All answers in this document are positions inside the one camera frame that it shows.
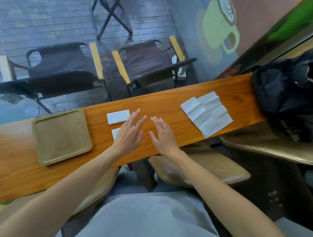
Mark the unfolded white paper napkin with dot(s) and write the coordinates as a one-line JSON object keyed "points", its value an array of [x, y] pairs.
{"points": [[207, 114]]}

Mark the person's grey shirt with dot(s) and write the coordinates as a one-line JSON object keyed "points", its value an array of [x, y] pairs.
{"points": [[149, 214]]}

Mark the person's blue jeans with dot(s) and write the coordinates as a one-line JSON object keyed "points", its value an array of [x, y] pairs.
{"points": [[132, 182]]}

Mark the person's right hand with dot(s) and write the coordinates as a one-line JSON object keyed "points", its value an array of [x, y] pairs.
{"points": [[167, 142]]}

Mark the person's left thumb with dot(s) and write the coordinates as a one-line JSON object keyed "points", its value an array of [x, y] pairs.
{"points": [[140, 137]]}

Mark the folded white paper napkin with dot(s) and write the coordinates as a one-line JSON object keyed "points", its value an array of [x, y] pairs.
{"points": [[118, 117], [116, 133]]}

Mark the person's right middle finger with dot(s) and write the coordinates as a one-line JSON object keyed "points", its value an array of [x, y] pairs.
{"points": [[159, 123]]}

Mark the black crossed folding legs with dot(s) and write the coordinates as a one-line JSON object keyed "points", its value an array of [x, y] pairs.
{"points": [[111, 17]]}

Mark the person's left middle finger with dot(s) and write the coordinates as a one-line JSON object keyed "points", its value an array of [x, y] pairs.
{"points": [[134, 116]]}

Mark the person's white shoe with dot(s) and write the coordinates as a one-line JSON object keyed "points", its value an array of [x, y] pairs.
{"points": [[124, 169]]}

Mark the black bag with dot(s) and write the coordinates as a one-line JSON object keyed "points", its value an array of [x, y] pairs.
{"points": [[283, 92]]}

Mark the person's right thumb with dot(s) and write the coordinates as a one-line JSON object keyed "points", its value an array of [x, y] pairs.
{"points": [[152, 138]]}

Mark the tan square tray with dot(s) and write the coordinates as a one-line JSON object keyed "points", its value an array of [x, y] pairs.
{"points": [[62, 136]]}

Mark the brown folding chair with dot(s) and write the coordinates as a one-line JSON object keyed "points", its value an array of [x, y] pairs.
{"points": [[149, 66]]}

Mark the tan wooden stool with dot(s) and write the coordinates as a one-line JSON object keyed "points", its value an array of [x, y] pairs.
{"points": [[97, 193], [220, 168], [266, 144]]}

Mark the person's left hand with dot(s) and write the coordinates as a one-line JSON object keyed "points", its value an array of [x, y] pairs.
{"points": [[127, 139]]}

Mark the person's left forearm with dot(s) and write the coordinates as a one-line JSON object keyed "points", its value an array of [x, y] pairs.
{"points": [[63, 193]]}

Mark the person's right forearm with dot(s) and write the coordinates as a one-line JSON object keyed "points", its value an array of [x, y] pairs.
{"points": [[220, 195]]}

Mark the black folding chair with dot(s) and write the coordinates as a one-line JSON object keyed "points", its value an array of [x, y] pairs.
{"points": [[61, 73]]}

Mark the green coffee cup window decal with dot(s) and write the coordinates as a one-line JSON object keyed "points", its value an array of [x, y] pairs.
{"points": [[218, 29]]}

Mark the person's right little finger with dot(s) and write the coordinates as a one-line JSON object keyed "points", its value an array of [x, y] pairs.
{"points": [[170, 129]]}

